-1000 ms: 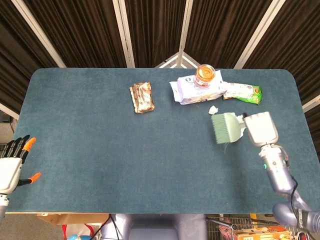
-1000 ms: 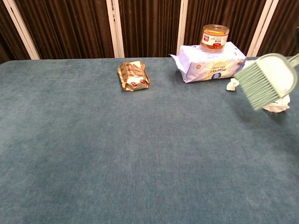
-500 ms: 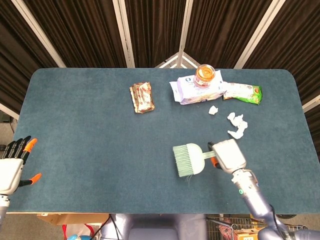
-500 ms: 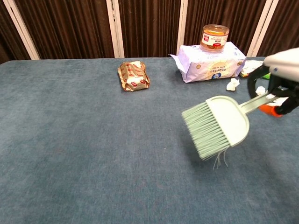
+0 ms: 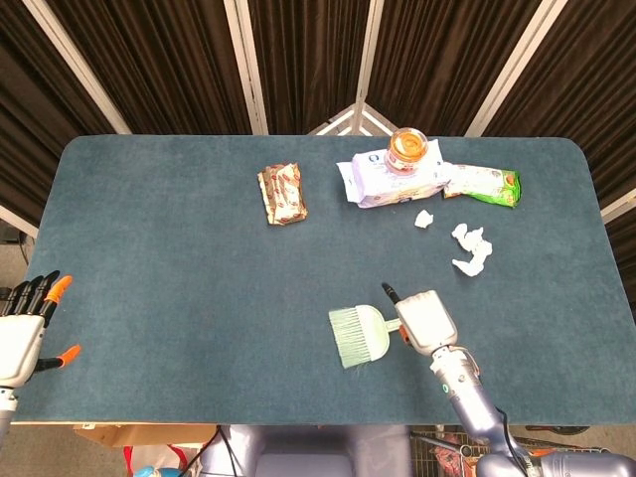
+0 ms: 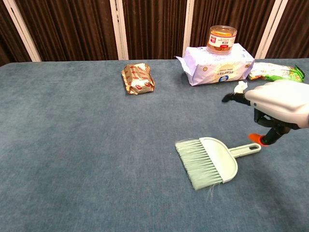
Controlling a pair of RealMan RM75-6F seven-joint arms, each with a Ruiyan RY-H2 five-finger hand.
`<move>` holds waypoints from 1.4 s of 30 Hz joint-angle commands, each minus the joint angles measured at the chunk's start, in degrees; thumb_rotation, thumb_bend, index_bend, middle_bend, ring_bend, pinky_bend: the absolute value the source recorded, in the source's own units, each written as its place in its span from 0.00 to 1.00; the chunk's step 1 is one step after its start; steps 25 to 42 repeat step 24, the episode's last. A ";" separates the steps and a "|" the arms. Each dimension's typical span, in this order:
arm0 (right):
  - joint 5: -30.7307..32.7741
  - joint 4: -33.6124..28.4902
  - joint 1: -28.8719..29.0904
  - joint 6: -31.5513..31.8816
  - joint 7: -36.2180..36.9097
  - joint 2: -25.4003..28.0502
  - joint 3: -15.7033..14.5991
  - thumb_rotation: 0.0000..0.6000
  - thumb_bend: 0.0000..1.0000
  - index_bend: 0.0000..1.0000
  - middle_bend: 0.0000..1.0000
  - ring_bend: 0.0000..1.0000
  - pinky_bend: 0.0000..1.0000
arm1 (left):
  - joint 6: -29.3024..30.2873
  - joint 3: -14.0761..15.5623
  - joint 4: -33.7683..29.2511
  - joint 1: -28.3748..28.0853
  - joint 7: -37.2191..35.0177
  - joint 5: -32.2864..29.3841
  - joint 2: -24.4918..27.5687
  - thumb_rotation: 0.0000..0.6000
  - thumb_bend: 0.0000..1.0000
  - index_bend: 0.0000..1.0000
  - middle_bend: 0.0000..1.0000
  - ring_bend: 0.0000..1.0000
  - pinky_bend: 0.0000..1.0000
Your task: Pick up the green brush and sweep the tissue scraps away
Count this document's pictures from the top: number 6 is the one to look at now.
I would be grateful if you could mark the green white snack bag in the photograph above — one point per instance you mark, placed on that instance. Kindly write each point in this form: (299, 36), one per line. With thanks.
(272, 72)

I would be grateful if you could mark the clear jar with red label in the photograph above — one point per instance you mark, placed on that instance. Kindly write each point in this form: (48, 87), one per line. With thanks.
(221, 41)

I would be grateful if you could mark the lavender white tissue pack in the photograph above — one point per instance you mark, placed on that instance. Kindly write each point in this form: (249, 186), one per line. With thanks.
(217, 67)

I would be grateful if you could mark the white tissue pile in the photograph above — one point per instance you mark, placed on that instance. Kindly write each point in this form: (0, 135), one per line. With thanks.
(241, 87)

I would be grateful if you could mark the white divider frame post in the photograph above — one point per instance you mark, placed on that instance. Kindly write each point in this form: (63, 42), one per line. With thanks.
(119, 31)
(271, 29)
(22, 31)
(188, 24)

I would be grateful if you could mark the gold foil snack package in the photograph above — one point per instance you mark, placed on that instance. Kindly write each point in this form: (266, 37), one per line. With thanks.
(138, 78)

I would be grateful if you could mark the mint green hand brush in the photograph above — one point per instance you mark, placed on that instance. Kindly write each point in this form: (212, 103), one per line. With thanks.
(219, 159)

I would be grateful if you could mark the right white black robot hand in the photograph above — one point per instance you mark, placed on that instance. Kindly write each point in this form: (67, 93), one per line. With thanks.
(282, 101)

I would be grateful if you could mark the blue fabric table cover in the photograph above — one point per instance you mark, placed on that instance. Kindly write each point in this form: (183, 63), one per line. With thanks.
(72, 145)

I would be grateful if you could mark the brown pleated curtain panel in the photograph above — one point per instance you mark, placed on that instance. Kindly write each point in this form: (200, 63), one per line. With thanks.
(294, 24)
(154, 29)
(246, 19)
(7, 36)
(72, 29)

